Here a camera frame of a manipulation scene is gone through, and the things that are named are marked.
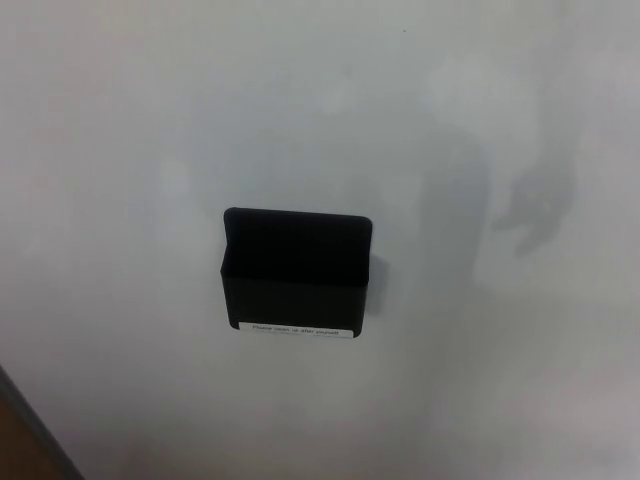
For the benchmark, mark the black magnetic marker holder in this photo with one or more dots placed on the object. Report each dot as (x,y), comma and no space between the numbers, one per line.
(300,300)

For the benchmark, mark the white whiteboard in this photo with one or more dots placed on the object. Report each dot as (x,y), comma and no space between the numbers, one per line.
(150,125)

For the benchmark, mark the brown wooden panel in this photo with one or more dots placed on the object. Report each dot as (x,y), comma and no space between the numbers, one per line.
(20,450)

